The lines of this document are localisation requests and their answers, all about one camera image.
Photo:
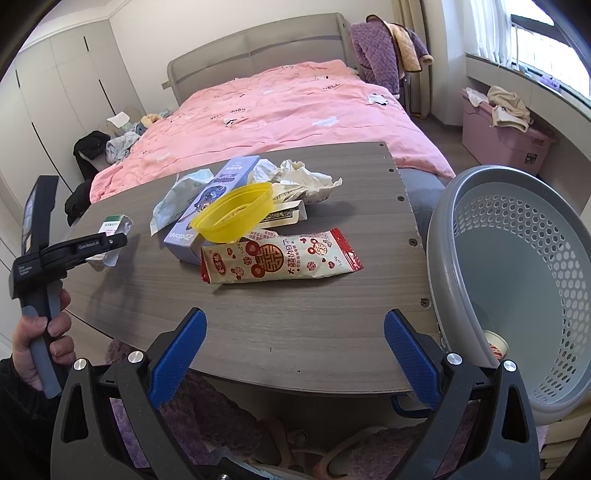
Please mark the window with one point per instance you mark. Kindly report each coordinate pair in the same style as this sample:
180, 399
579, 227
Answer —
545, 41

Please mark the grey metal stand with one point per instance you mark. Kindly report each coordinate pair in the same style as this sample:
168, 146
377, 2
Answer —
405, 94

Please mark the white wardrobe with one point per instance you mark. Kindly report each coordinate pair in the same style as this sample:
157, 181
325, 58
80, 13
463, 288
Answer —
69, 92

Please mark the playing card box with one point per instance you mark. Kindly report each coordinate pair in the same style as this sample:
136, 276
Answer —
288, 216

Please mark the grey perforated plastic basket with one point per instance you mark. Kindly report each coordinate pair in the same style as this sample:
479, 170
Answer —
443, 277

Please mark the green white small box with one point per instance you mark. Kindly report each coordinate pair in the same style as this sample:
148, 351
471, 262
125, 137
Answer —
113, 225

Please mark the purple toy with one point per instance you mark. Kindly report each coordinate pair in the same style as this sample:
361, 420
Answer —
551, 82

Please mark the cream folded quilt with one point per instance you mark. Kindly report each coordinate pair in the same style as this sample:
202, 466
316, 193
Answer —
561, 447

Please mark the white window ledge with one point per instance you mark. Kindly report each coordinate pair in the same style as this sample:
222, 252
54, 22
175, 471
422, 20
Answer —
489, 71

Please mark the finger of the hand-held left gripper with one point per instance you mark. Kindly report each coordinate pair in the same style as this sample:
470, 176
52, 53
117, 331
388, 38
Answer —
99, 243

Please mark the person's left hand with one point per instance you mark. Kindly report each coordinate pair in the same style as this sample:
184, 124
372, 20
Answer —
27, 341

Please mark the white paper bag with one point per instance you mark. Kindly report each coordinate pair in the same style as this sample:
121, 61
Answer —
124, 120

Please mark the light blue plastic packet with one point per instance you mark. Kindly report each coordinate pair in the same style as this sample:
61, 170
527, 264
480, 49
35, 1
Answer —
178, 198

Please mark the pink blanket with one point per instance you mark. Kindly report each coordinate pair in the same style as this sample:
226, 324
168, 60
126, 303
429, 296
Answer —
300, 106

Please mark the beige cloth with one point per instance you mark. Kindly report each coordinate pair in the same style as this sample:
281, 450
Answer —
505, 99

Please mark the black cloth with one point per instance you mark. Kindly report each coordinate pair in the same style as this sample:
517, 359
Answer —
78, 198

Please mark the black bag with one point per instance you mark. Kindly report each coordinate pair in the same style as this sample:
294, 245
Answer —
92, 143

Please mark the red white snack packet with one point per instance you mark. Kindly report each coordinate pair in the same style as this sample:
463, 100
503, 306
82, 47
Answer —
277, 258

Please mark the pink plastic storage box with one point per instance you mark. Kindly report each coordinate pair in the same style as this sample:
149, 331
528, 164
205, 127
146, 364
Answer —
498, 138

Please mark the white wrapper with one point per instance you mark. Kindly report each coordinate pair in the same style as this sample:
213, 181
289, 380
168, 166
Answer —
300, 177

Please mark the yellow plush toy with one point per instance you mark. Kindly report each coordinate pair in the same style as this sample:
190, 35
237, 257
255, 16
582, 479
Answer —
150, 120

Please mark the red white paper cup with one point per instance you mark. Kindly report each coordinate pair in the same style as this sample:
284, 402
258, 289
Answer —
494, 344

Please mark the pile of light clothes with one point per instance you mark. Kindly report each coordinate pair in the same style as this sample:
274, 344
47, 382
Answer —
120, 145

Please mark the white cloth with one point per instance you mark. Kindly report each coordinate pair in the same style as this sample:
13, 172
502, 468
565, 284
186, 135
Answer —
475, 97

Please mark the purple quilted jacket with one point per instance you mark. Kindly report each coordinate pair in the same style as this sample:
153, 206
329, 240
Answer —
374, 55

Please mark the white sheer curtain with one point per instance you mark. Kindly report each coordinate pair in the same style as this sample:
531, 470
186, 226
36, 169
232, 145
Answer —
489, 27

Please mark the purple fluffy rug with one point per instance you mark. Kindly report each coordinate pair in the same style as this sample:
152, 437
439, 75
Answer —
207, 415

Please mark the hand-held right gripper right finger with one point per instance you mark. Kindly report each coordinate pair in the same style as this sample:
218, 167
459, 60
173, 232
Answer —
411, 360

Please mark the beige curtain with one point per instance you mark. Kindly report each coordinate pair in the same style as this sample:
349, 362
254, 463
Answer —
425, 18

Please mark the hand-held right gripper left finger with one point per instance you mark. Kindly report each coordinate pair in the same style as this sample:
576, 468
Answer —
181, 355

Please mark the light purple cardboard box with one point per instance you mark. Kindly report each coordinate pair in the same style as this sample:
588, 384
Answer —
231, 175

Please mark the person's left forearm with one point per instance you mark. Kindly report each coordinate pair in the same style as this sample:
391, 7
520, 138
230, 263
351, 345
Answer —
23, 424

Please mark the yellow plastic lid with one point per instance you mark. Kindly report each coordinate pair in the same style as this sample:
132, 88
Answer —
217, 227

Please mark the pink slipper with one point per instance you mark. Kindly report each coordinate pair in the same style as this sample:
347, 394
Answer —
277, 438
360, 445

